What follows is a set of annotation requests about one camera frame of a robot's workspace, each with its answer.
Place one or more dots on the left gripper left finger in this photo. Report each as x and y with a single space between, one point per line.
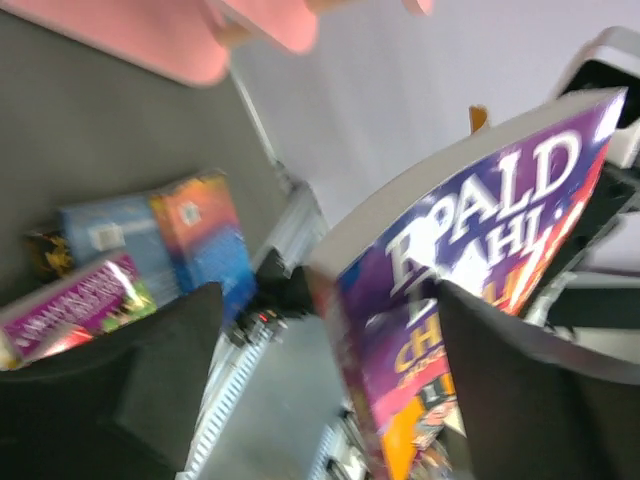
122 406

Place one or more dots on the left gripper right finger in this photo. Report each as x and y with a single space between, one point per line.
533 405

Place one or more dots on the Roald Dahl Charlie book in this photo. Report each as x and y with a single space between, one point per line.
431 290

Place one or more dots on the purple 117-storey treehouse book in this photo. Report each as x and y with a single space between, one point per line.
101 297

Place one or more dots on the black yellow book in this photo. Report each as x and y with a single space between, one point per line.
49 253

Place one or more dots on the blue orange paperback book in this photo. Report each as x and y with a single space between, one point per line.
203 236

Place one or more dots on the pink three-tier shelf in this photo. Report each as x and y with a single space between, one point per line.
189 42

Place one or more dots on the perforated cable duct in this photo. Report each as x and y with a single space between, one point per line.
230 372

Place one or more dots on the aluminium mounting rail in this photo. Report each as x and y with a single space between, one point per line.
297 231

